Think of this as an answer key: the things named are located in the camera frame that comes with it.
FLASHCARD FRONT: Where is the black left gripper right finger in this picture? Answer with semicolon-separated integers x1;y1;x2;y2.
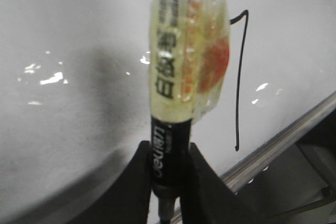
180;143;252;223

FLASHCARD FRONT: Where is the black white whiteboard marker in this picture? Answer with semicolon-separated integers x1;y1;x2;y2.
149;0;230;223

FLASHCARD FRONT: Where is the white whiteboard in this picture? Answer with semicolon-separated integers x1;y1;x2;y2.
1;0;335;223

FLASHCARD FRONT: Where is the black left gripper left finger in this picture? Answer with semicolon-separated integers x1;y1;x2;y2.
69;141;151;224

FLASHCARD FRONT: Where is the grey base below whiteboard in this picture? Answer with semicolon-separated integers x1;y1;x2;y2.
237;112;335;223

